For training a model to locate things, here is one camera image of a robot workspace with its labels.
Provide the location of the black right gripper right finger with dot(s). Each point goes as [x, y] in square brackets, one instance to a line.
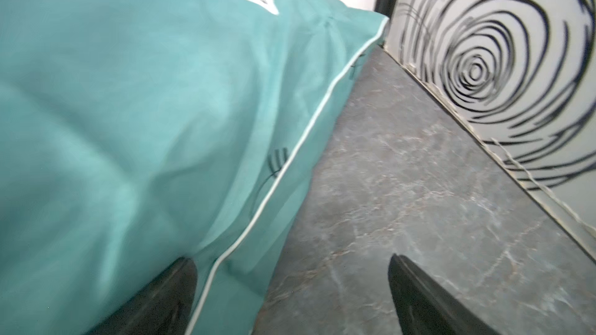
[424, 307]

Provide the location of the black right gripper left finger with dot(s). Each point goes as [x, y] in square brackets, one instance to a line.
[153, 302]

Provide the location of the teal pillow with cat print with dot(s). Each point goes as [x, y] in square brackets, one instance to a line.
[139, 135]

